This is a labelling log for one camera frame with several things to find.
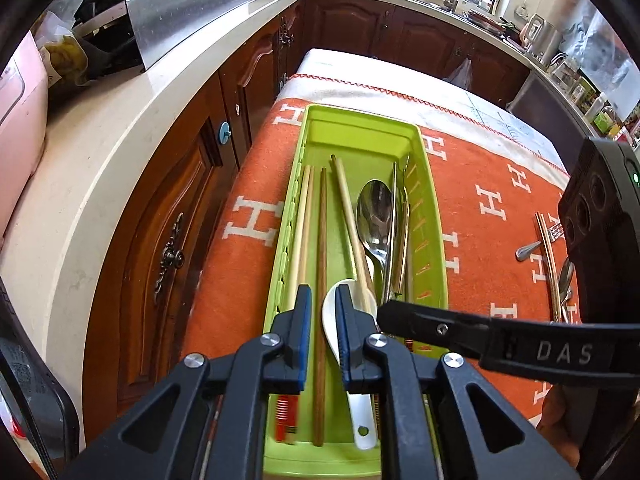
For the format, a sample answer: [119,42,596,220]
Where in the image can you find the pink rice cooker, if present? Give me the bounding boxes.
[0,30,50,241]

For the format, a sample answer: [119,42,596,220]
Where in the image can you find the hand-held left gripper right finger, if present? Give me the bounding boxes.
[335,284,581,480]

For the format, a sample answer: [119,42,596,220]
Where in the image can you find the small metal spoon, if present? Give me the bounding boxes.
[557,257,577,311]

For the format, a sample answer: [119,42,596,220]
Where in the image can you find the brown wooden chopstick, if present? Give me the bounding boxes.
[313,167,329,447]

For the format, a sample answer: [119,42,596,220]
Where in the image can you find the brown wooden kitchen cabinets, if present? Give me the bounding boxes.
[82,0,531,441]

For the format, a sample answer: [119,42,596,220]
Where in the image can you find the steel electric kettle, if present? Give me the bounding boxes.
[520,14,560,63]

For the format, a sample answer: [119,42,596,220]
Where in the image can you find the large metal spoon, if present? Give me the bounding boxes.
[356,180,394,306]

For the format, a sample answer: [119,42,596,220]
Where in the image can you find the white kitchen countertop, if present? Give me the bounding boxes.
[0,0,591,441]

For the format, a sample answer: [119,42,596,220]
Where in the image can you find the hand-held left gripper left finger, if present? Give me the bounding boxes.
[62,285,312,480]

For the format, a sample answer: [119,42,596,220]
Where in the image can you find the metal fork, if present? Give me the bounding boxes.
[516,224,565,262]

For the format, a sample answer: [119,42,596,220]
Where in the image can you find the hanging plastic bag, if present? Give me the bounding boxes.
[444,57,473,92]

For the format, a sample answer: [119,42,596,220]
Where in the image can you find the dark framed object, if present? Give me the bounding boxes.
[0,280,81,480]

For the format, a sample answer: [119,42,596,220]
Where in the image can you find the white patterned tablecloth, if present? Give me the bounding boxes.
[295,47,571,176]

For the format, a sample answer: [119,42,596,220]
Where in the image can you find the bamboo chopstick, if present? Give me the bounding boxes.
[540,212,565,323]
[330,156,377,313]
[535,214,560,323]

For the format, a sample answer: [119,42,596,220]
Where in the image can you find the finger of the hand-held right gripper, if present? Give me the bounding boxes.
[377,300,493,360]

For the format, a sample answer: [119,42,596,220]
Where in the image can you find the white ceramic spoon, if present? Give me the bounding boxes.
[322,277,378,451]

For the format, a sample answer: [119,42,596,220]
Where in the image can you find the long metal utensil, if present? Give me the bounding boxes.
[389,155,412,297]

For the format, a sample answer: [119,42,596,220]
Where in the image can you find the steel splash guard plate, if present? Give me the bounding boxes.
[125,0,250,71]

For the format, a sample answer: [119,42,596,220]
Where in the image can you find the person's right hand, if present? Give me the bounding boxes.
[539,385,585,466]

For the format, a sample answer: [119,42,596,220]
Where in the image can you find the orange printed blanket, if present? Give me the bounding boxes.
[180,74,583,421]

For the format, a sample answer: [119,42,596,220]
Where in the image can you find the green plastic utensil tray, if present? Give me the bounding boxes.
[262,104,448,478]

